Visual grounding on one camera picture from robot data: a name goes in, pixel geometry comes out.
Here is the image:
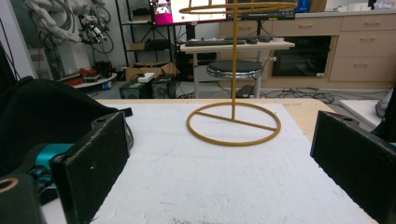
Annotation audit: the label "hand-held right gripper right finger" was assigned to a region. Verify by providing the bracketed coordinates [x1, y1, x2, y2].
[310, 110, 396, 224]

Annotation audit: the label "beige drawer cabinet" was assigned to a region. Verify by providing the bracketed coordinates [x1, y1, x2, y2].
[219, 11, 396, 91]

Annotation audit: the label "black equipment box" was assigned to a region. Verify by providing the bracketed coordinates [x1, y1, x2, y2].
[119, 75, 176, 100]

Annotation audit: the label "black round stool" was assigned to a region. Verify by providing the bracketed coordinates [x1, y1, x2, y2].
[205, 59, 263, 99]

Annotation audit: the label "black metal shelf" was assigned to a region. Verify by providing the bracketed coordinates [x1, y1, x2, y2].
[114, 0, 188, 67]

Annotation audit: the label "blue box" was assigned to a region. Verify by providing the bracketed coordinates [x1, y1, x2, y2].
[295, 0, 312, 14]

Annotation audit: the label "cardboard box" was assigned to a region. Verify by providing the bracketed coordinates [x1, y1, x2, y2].
[125, 61, 179, 83]

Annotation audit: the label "white foam mat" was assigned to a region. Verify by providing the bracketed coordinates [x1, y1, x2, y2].
[40, 103, 376, 224]

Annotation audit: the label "floor cables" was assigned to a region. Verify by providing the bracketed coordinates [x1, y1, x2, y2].
[261, 87, 387, 105]

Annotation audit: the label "gold wire stand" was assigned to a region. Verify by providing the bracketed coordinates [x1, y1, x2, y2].
[179, 0, 298, 147]

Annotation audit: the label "dark computer monitor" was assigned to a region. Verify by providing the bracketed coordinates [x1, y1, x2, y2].
[226, 0, 297, 21]

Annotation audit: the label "computer monitor with pink screen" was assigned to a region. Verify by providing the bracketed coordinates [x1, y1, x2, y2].
[148, 0, 229, 26]

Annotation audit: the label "white round tray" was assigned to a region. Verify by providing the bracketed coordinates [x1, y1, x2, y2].
[72, 72, 118, 90]

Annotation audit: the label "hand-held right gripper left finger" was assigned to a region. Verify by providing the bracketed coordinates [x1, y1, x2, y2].
[49, 111, 131, 224]

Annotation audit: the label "black keyboard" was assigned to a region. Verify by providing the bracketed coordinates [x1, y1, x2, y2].
[184, 38, 247, 48]

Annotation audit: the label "white flat board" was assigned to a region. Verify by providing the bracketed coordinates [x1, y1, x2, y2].
[338, 99, 390, 129]

